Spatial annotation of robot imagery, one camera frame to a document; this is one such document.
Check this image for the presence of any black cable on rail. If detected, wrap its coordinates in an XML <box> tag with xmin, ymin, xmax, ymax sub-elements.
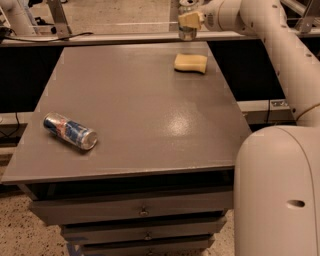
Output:
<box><xmin>4</xmin><ymin>31</ymin><xmax>94</xmax><ymax>43</ymax></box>

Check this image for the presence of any yellow sponge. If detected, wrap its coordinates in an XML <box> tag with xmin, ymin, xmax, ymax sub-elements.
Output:
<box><xmin>174</xmin><ymin>53</ymin><xmax>207</xmax><ymax>74</ymax></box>

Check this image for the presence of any blue silver red bull can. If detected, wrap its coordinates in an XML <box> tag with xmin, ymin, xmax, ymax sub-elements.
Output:
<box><xmin>43</xmin><ymin>112</ymin><xmax>98</xmax><ymax>150</ymax></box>

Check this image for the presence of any bottom grey drawer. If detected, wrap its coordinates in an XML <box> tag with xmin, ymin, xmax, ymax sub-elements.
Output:
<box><xmin>81</xmin><ymin>235</ymin><xmax>213</xmax><ymax>256</ymax></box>

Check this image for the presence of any grey metal rail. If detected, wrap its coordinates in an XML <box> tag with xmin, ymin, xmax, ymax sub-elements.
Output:
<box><xmin>0</xmin><ymin>28</ymin><xmax>320</xmax><ymax>47</ymax></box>

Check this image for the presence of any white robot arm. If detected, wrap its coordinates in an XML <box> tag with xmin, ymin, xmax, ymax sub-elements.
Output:
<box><xmin>178</xmin><ymin>0</ymin><xmax>320</xmax><ymax>256</ymax></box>

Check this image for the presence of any middle grey drawer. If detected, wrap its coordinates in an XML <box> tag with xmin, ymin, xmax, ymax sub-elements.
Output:
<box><xmin>62</xmin><ymin>215</ymin><xmax>226</xmax><ymax>245</ymax></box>

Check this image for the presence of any metal bracket left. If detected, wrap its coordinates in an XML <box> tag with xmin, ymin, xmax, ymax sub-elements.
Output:
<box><xmin>47</xmin><ymin>0</ymin><xmax>72</xmax><ymax>39</ymax></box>

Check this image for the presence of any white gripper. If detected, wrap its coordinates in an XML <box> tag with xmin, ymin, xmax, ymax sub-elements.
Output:
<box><xmin>178</xmin><ymin>0</ymin><xmax>224</xmax><ymax>32</ymax></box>

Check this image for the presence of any white pipe top left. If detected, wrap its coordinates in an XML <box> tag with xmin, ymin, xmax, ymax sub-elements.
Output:
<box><xmin>0</xmin><ymin>0</ymin><xmax>36</xmax><ymax>36</ymax></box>

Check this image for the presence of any grey drawer cabinet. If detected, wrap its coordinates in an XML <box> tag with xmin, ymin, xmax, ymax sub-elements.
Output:
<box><xmin>0</xmin><ymin>41</ymin><xmax>253</xmax><ymax>256</ymax></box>

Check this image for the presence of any grey drawer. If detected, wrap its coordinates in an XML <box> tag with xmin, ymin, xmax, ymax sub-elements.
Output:
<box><xmin>62</xmin><ymin>215</ymin><xmax>226</xmax><ymax>245</ymax></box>
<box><xmin>81</xmin><ymin>235</ymin><xmax>213</xmax><ymax>256</ymax></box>
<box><xmin>30</xmin><ymin>191</ymin><xmax>233</xmax><ymax>225</ymax></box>

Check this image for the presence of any top grey drawer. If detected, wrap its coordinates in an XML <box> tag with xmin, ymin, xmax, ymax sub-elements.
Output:
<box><xmin>30</xmin><ymin>191</ymin><xmax>233</xmax><ymax>225</ymax></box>

